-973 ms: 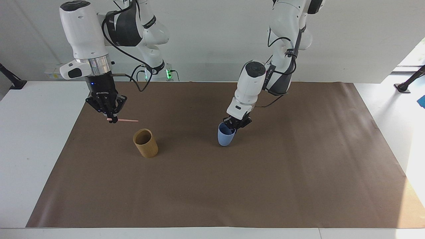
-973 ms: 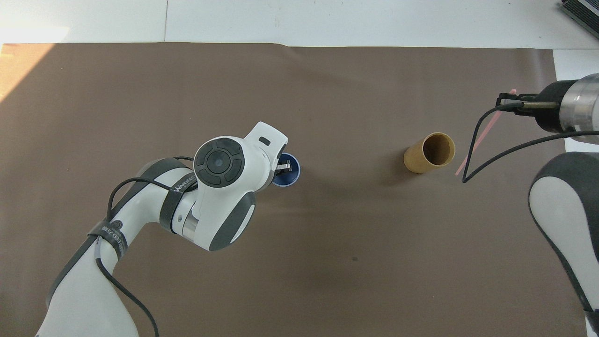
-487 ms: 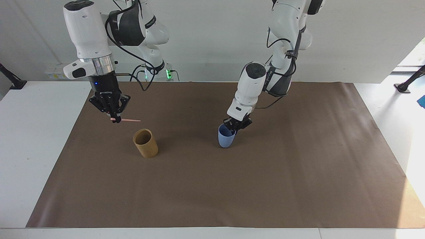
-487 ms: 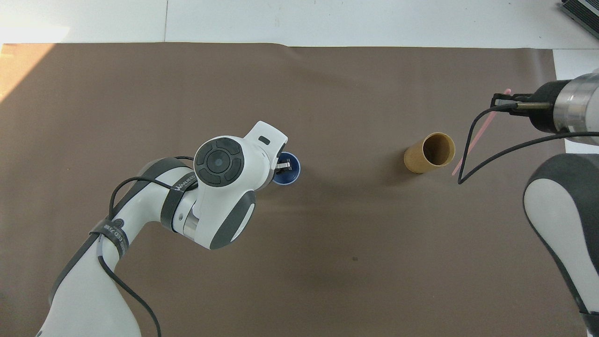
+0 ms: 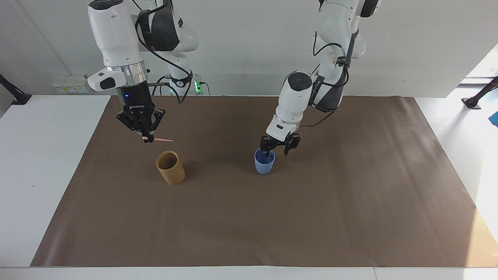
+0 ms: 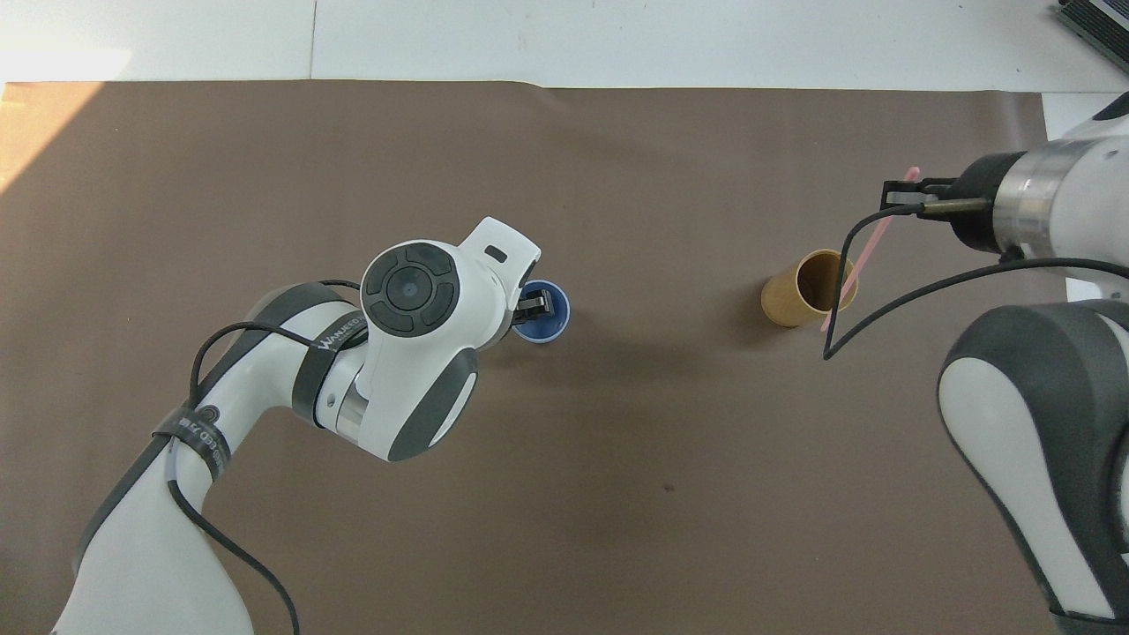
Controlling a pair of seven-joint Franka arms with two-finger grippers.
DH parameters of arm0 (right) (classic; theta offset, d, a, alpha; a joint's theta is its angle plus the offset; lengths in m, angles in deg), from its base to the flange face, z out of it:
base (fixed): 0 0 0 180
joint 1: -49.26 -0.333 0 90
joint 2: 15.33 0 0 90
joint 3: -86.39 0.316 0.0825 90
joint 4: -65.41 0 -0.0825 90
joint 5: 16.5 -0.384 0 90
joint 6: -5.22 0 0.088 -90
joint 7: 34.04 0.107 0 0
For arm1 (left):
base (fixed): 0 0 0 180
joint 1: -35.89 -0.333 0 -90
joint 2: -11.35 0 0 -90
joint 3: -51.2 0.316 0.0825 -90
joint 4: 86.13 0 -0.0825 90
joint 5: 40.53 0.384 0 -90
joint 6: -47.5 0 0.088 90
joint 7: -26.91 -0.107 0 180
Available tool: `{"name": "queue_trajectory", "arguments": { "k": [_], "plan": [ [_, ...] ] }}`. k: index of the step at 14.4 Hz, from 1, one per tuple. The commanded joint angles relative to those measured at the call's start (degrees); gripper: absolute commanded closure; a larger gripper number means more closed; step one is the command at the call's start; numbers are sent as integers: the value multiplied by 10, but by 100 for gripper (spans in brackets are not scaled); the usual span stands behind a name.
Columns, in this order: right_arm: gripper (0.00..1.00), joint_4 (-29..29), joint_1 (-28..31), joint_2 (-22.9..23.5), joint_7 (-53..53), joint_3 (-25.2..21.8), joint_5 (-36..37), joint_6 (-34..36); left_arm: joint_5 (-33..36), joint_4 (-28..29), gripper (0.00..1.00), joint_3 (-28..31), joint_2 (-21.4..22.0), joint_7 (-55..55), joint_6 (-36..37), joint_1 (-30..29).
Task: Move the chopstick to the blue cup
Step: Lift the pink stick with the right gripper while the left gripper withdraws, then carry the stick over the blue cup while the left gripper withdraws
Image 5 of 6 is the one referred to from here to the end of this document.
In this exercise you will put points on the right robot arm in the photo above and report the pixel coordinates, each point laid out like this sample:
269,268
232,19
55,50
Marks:
113,35

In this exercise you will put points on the blue plastic cup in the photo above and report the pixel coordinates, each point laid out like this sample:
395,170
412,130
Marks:
264,166

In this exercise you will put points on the blue object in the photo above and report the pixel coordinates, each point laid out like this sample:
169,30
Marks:
494,118

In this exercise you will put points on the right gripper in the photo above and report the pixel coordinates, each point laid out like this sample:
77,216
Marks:
136,97

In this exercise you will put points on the white wall socket strip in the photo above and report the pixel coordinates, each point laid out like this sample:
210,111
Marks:
70,85

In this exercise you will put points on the brown wooden cup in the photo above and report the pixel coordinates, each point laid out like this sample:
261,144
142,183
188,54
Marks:
171,171

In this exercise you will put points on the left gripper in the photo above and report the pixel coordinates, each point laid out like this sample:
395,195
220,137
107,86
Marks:
281,143

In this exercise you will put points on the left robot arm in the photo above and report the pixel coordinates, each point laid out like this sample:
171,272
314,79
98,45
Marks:
330,23

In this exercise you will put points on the pink chopstick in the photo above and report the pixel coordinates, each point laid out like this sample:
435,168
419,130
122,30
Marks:
163,139

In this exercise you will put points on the black stand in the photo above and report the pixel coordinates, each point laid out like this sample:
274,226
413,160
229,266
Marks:
476,99
15,95

